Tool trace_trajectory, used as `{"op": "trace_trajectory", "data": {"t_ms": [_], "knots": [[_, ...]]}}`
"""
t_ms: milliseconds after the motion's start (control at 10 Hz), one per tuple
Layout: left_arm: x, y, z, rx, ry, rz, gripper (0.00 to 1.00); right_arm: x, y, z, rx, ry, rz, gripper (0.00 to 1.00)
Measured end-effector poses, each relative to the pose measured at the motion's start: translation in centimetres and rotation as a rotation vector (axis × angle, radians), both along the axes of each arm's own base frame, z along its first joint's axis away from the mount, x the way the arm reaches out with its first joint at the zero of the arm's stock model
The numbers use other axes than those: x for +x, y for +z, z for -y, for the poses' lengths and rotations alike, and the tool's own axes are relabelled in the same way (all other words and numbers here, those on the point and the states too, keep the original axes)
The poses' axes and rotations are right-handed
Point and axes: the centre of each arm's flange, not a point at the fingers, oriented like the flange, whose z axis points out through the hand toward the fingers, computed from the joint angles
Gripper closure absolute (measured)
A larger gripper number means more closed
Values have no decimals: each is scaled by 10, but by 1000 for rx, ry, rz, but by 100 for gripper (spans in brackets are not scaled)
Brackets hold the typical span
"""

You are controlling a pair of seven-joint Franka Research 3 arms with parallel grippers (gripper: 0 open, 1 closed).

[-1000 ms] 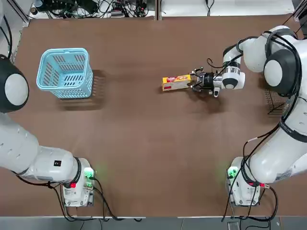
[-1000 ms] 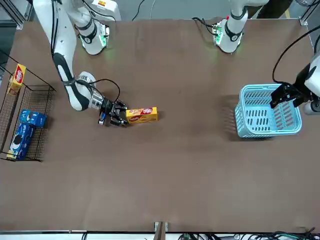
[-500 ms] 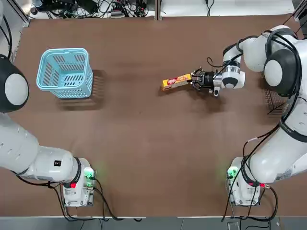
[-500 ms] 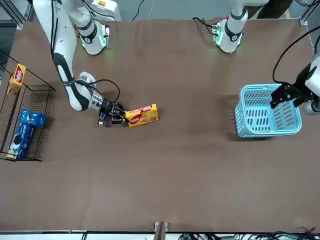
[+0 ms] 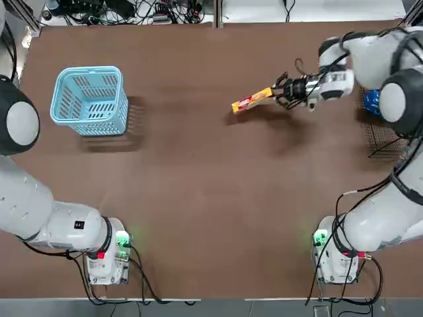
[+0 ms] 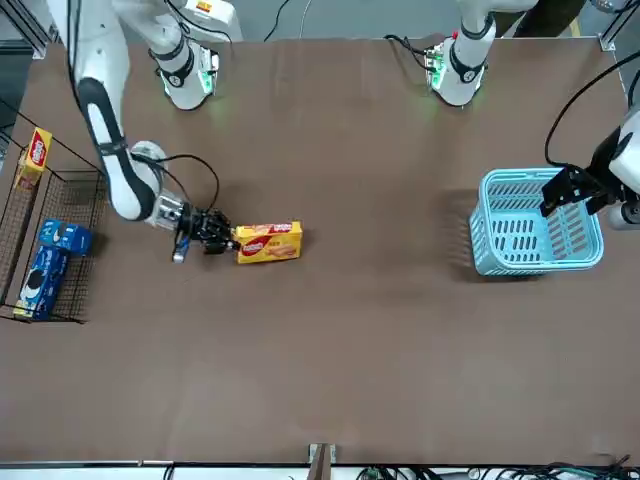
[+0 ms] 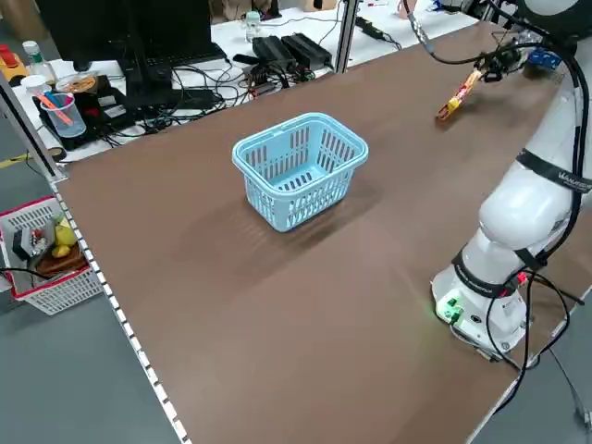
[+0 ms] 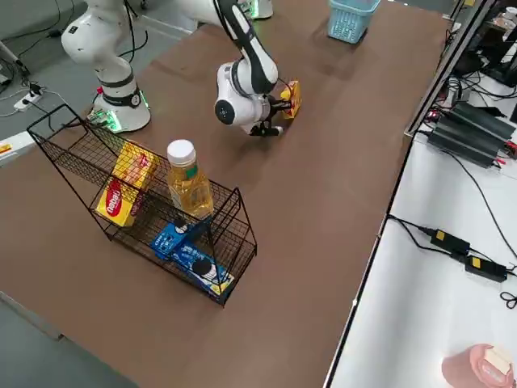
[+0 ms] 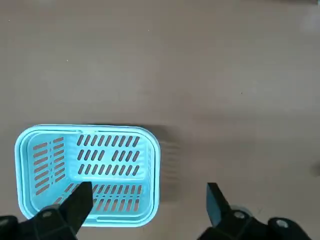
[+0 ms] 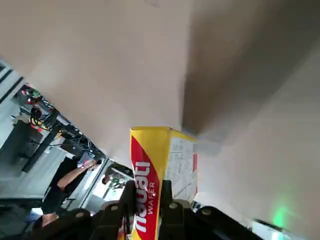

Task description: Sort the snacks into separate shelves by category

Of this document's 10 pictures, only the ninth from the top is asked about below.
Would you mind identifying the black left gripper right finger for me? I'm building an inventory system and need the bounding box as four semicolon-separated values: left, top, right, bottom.
197;182;313;240

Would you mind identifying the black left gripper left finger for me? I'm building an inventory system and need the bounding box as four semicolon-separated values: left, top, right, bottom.
0;181;94;240

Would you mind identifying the light blue plastic basket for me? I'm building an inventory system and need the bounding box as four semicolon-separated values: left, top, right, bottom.
14;124;161;228

